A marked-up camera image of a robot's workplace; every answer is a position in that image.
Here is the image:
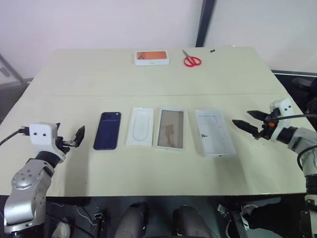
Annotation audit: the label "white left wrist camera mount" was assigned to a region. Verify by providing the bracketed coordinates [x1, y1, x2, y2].
[29, 122, 66, 160]

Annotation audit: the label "black office chair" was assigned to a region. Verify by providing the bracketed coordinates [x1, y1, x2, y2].
[291, 77, 317, 111]

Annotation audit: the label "dark rounded shape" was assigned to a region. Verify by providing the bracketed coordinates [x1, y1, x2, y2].
[115, 201, 150, 238]
[171, 205, 212, 238]

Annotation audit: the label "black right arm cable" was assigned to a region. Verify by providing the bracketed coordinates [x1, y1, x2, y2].
[271, 113, 317, 172]

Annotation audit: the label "orange and white phone box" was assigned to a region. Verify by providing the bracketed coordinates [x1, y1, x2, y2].
[134, 51, 171, 66]

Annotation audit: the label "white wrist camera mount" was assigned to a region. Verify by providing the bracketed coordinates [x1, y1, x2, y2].
[269, 97, 293, 142]
[29, 122, 66, 160]

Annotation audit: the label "thin white cable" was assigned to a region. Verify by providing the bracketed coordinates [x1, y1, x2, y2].
[75, 205, 98, 227]

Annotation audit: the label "white shoe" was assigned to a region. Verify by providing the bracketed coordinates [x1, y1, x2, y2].
[51, 221, 71, 238]

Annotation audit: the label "white phone box base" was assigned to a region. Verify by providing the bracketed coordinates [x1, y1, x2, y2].
[194, 109, 237, 158]

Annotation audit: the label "dark blue smartphone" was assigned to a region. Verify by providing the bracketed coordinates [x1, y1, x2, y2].
[93, 111, 122, 151]

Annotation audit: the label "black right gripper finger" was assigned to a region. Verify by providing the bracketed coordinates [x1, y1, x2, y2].
[232, 119, 259, 136]
[247, 110, 268, 122]

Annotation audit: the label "white phone box insert tray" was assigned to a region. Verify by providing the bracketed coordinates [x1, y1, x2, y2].
[126, 107, 155, 147]

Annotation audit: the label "white box with brown inside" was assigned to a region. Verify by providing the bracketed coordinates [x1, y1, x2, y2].
[155, 107, 187, 151]

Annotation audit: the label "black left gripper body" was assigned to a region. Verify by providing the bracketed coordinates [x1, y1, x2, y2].
[55, 136, 77, 153]

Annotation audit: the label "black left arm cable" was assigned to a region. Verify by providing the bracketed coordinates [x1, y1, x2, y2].
[0, 127, 31, 147]

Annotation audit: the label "grey metal frame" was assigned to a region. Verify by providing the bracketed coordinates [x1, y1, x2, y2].
[0, 53, 33, 88]

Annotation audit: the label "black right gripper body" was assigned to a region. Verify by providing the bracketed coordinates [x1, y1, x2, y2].
[253, 112, 276, 140]

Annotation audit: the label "dark vertical post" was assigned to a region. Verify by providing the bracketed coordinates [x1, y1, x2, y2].
[195, 0, 217, 48]

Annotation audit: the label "red handled scissors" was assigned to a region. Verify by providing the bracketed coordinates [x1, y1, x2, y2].
[182, 49, 203, 68]

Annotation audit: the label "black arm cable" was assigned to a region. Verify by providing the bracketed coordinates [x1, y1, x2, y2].
[0, 127, 31, 147]
[271, 113, 317, 172]

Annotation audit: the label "dark side table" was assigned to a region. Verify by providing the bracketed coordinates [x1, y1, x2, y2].
[270, 69, 317, 78]

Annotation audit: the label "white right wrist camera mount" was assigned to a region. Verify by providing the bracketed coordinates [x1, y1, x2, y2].
[269, 97, 293, 142]

